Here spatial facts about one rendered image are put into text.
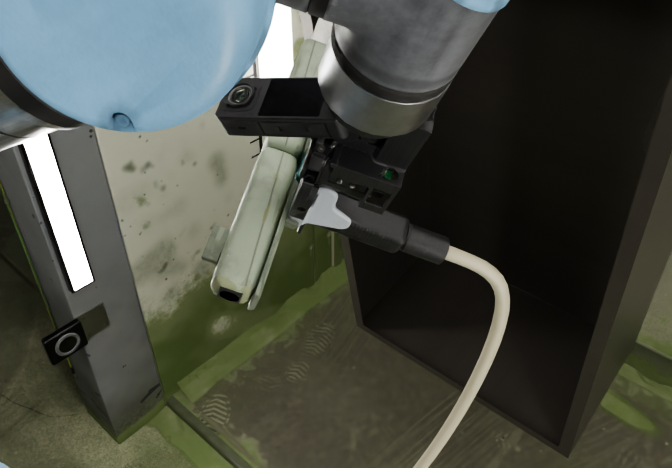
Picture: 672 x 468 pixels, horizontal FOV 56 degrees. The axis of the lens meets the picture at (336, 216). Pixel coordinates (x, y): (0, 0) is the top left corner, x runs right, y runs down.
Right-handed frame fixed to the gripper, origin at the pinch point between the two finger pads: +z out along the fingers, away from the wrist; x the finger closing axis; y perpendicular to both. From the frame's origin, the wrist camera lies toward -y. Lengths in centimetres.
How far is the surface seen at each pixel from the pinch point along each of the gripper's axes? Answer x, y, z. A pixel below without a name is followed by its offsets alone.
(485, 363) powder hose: -6.6, 27.3, 10.9
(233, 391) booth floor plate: 10, 6, 153
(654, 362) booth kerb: 50, 131, 116
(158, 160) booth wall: 46, -32, 88
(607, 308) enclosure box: 14, 53, 26
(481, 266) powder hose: -1.0, 20.2, -1.0
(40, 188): 23, -50, 74
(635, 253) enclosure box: 17, 48, 13
